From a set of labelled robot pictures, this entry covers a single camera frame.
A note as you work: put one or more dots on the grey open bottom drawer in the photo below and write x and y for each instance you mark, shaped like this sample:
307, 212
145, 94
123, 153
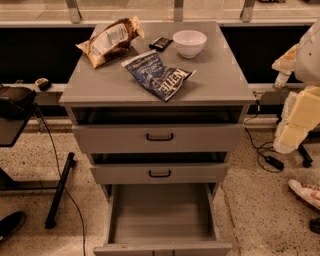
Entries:
162, 220

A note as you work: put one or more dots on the black shoe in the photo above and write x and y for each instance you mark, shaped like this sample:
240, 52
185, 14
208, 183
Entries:
11, 224
315, 225

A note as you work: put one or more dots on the small black snack packet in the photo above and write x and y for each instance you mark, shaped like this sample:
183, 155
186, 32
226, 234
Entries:
160, 44

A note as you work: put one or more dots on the black shoe left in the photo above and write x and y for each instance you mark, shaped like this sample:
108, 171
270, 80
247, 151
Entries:
11, 224

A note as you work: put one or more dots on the grey middle drawer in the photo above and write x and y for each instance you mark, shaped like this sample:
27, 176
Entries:
159, 168

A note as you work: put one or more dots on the white bowl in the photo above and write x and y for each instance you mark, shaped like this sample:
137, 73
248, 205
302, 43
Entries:
189, 43

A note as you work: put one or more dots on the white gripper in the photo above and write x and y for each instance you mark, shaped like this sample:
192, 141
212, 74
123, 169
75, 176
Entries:
309, 61

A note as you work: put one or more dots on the white red sneaker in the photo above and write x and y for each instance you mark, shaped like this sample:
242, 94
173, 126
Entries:
309, 193

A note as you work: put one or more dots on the brown chip bag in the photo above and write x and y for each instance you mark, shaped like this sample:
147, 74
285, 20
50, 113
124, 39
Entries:
112, 42

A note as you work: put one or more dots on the grey top drawer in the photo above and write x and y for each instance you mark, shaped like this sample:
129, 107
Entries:
143, 131

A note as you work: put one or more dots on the black side table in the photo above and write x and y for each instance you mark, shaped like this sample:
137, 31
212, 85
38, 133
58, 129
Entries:
33, 159

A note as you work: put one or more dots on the black table leg right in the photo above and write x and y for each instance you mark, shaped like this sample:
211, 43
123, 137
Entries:
307, 160

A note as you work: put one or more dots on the black device on table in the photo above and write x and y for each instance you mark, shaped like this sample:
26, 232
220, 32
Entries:
15, 102

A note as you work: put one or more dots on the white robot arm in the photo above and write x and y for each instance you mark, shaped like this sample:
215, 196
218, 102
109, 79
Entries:
307, 64

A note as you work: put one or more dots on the blue chip bag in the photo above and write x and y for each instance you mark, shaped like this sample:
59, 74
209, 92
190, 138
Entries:
160, 80

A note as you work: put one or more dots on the black shoe right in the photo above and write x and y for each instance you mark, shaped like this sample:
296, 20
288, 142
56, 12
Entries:
315, 225

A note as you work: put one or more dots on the plastic water bottle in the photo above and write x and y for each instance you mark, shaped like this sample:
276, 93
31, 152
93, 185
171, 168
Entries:
281, 80

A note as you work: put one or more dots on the yellow tape measure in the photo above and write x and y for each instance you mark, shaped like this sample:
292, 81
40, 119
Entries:
43, 84

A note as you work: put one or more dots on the grey drawer cabinet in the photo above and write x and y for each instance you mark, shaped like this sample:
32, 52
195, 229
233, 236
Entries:
217, 85

